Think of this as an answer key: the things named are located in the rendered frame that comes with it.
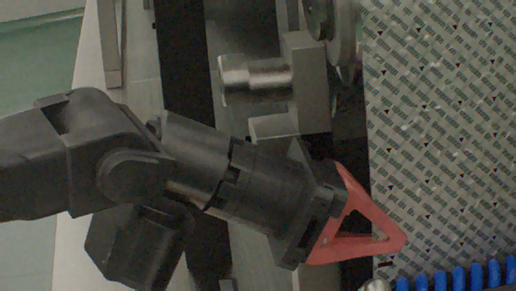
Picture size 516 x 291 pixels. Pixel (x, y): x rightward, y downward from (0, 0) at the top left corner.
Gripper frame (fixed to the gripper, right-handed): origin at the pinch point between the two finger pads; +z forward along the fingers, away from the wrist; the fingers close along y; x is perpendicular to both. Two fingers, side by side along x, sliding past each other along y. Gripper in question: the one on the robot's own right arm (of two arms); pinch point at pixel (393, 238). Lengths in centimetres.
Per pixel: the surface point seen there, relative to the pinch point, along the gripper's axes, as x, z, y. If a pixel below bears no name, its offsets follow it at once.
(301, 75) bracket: 7.2, -10.0, -7.0
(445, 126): 9.6, -0.5, 0.2
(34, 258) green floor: -125, -2, -227
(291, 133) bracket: 2.7, -8.8, -7.2
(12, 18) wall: -139, -41, -556
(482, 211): 4.7, 5.9, 0.2
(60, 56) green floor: -127, -6, -468
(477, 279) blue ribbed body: 0.3, 7.0, 3.5
